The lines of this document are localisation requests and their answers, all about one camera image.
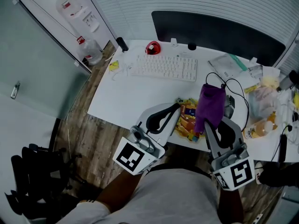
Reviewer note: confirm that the black monitor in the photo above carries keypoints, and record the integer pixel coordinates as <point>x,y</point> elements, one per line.
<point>210,31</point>

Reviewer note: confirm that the purple cloth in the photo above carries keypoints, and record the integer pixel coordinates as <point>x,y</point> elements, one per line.
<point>210,104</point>

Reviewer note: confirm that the grey thermos bottle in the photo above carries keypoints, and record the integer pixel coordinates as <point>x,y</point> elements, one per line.
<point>287,80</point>

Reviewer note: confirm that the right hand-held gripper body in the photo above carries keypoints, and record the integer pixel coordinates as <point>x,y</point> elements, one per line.
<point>233,169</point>

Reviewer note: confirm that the white keyboard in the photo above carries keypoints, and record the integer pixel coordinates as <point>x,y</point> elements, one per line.
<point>163,66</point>

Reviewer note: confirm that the metal door lock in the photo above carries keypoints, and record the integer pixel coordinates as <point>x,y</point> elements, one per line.
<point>15,90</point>

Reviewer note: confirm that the small white stand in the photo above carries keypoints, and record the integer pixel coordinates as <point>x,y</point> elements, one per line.
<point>174,42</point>

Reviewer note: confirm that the clear plastic bag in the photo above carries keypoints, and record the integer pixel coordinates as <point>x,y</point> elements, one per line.
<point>224,65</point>

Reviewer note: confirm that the red tape dispenser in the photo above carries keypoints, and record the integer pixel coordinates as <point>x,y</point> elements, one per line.
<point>153,48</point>

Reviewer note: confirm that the person's left forearm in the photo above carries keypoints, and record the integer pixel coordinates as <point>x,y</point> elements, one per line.
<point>119,190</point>

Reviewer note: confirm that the black power adapter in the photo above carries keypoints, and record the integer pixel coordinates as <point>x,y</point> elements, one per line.
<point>282,148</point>

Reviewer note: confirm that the white water dispenser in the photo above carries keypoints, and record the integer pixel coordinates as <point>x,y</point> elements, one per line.
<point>79,13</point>

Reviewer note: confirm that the person's white shorts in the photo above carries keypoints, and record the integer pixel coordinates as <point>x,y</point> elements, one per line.
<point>91,210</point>

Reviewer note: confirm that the black office chair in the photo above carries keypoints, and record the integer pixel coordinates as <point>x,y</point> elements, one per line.
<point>35,171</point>

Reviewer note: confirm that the colourful printed mouse pad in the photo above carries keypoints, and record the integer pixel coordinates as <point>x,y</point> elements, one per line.
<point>184,122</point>

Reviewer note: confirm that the grey computer mouse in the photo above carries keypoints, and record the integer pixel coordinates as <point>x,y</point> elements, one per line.
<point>230,106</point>

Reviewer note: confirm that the plastic bag of snacks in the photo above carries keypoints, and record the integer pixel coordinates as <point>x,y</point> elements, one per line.
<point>264,99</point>

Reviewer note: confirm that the clear water jug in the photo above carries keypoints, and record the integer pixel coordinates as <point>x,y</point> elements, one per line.
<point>91,50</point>

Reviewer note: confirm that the black cylinder speaker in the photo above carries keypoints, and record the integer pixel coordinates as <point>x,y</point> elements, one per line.
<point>122,44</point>

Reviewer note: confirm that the small black round object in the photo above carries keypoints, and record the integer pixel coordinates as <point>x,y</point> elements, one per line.
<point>192,46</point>

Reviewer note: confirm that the white power strip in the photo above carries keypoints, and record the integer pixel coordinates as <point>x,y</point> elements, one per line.
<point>255,219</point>

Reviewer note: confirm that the yellow sticky note pad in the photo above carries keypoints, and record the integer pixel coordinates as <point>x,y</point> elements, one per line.
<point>113,66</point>

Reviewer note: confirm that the person's right forearm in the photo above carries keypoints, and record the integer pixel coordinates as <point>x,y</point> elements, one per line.
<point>230,206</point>

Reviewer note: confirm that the person's grey shirt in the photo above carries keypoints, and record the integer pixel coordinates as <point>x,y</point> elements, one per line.
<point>175,195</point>

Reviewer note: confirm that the small clear packet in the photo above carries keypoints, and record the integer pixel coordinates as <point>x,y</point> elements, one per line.
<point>255,71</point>

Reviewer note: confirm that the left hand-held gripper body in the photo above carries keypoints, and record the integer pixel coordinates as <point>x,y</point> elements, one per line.
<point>142,156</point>

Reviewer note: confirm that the black and white shoe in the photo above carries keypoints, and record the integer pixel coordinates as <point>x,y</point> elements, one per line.
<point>278,174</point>

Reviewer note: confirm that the orange drink bottle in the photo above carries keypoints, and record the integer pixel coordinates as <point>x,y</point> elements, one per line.
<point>259,129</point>

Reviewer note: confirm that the frosted glass door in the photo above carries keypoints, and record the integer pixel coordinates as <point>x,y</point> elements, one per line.
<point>35,55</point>

